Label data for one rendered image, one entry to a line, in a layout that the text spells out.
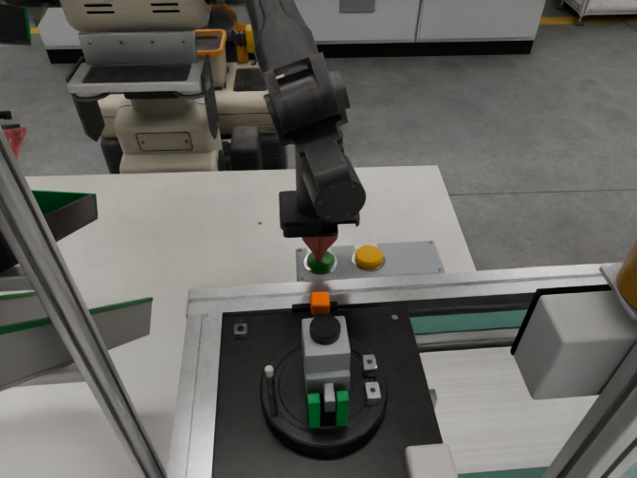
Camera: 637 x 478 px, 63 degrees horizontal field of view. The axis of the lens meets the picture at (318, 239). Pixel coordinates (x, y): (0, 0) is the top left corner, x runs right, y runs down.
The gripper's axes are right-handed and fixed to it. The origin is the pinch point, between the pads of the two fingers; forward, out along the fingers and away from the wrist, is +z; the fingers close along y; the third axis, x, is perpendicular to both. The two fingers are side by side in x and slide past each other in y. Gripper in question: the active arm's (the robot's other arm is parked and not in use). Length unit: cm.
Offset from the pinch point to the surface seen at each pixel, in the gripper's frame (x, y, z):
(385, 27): 279, 65, 75
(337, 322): -21.4, 0.2, -11.7
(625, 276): -33.0, 15.5, -29.4
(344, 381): -24.8, 0.7, -6.8
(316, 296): -16.3, -1.5, -9.9
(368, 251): 0.5, 7.3, 0.3
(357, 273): -2.6, 5.4, 1.6
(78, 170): 166, -105, 97
